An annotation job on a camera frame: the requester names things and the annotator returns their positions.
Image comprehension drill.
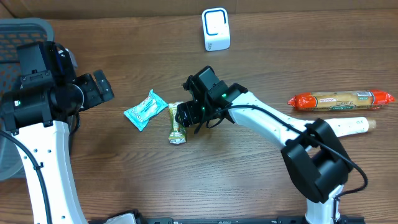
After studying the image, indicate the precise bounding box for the orange spaghetti packet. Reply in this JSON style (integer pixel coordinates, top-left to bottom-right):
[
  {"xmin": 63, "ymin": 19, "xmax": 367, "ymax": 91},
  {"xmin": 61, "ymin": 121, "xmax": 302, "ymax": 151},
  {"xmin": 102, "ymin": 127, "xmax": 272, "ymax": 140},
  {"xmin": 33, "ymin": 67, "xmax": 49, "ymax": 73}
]
[{"xmin": 287, "ymin": 90, "xmax": 396, "ymax": 111}]

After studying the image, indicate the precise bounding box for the teal wet wipes packet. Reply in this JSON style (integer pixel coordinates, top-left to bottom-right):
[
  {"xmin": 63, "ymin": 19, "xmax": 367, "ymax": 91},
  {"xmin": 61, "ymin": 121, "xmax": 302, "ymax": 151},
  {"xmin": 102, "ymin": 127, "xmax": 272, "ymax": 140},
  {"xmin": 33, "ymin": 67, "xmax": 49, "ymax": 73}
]
[{"xmin": 124, "ymin": 90, "xmax": 168, "ymax": 131}]

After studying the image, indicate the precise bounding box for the green snack packet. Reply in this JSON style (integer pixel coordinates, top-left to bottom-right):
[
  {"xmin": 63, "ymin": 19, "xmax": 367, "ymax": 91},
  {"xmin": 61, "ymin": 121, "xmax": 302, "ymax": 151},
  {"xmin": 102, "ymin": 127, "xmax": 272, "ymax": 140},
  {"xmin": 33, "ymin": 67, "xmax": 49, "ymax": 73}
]
[{"xmin": 169, "ymin": 102, "xmax": 187, "ymax": 144}]

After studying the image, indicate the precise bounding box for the grey plastic basket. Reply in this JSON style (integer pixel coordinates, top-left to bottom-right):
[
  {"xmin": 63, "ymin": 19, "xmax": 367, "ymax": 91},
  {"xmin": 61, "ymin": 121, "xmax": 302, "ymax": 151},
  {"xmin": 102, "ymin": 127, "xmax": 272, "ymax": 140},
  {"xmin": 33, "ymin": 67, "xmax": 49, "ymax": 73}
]
[{"xmin": 1, "ymin": 18, "xmax": 55, "ymax": 181}]

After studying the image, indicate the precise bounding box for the white cream tube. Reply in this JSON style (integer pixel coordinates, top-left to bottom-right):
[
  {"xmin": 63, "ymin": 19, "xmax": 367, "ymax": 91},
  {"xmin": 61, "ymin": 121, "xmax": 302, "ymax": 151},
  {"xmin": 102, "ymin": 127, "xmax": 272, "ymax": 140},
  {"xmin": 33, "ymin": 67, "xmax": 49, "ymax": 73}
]
[{"xmin": 325, "ymin": 117, "xmax": 377, "ymax": 137}]

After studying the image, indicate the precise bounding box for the white barcode scanner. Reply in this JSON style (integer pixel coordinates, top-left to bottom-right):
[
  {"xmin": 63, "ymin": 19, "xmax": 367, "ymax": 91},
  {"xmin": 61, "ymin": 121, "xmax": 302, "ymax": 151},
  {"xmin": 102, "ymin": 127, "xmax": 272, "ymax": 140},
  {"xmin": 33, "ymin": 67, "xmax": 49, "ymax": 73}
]
[{"xmin": 201, "ymin": 7, "xmax": 231, "ymax": 52}]

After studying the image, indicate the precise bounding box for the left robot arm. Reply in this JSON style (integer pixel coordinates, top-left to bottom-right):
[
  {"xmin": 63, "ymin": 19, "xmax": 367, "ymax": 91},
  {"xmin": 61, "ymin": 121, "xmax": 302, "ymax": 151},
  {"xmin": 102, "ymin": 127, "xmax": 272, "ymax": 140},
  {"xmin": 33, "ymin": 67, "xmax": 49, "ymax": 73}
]
[{"xmin": 1, "ymin": 41, "xmax": 114, "ymax": 223}]

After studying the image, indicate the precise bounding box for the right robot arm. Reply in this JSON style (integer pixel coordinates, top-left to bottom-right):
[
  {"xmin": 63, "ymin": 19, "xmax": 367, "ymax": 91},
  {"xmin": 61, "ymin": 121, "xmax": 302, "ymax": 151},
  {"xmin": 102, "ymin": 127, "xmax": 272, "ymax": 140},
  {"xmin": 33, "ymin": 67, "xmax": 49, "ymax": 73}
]
[{"xmin": 176, "ymin": 81, "xmax": 357, "ymax": 223}]

